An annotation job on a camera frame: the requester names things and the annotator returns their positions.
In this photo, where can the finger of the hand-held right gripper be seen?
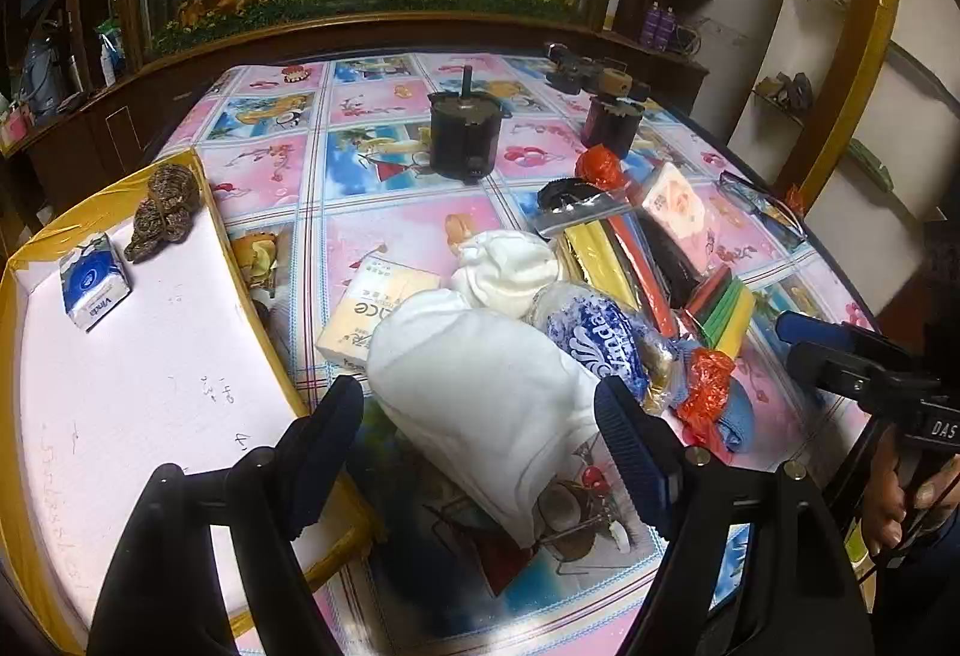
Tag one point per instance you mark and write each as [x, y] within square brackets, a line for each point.
[814, 331]
[825, 367]

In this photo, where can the printed plastic tablecloth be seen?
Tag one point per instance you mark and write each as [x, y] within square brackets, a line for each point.
[375, 228]

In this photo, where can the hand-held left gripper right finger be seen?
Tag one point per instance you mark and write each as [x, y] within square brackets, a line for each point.
[634, 453]

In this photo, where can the black foil pouch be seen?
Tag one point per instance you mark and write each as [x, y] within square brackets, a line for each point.
[671, 262]

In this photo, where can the person's right hand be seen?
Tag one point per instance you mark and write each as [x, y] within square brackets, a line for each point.
[889, 506]

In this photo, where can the clear plastic bag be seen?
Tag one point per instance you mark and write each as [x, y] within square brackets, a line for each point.
[750, 194]

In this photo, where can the brown knitted cloth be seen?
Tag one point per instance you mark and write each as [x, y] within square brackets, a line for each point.
[161, 213]

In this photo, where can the white blue spray bottle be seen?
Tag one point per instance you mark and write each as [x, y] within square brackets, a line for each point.
[109, 56]

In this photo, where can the red plastic bag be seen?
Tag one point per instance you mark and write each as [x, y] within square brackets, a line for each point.
[600, 167]
[705, 386]

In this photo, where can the blue towel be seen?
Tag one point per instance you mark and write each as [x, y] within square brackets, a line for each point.
[739, 420]

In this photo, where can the small coloured strips pack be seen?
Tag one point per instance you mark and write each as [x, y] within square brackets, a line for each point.
[731, 318]

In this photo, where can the large white cloth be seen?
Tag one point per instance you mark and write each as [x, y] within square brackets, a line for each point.
[480, 401]

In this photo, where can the black mechanical device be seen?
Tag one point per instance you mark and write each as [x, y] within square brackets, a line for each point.
[570, 72]

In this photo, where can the dark red cylinder motor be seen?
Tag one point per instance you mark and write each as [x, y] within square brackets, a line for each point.
[607, 127]

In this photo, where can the dark object on shelf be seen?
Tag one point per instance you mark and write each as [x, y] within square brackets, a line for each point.
[791, 93]

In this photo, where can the wooden cabinet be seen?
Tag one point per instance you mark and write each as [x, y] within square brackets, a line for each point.
[135, 108]

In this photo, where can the zip bag of coloured strips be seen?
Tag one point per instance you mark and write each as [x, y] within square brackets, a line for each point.
[600, 251]

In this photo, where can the black cylinder motor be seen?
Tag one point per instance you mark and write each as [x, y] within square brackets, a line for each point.
[461, 138]

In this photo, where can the blue tissue pack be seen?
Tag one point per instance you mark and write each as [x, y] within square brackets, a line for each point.
[94, 285]

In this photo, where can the small orange plastic scrap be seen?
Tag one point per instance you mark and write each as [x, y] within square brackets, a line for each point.
[793, 200]

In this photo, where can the yellow-rimmed white tray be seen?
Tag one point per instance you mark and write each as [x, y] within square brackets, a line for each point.
[150, 401]

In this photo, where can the yellow tissue pack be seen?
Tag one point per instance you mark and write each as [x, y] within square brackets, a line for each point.
[360, 318]

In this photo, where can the pink plastic container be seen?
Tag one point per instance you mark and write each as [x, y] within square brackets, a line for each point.
[15, 127]

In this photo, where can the pink tissue pack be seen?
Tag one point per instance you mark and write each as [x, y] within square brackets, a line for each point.
[675, 206]

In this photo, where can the blue white printed plastic bag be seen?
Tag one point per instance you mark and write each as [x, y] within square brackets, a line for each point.
[592, 333]

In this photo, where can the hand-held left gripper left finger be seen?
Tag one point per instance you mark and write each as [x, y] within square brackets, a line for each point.
[334, 453]

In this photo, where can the knotted white cloth bundle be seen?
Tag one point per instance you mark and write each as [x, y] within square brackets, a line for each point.
[510, 273]

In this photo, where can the grey kettle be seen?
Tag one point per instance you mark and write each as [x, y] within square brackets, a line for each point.
[41, 78]

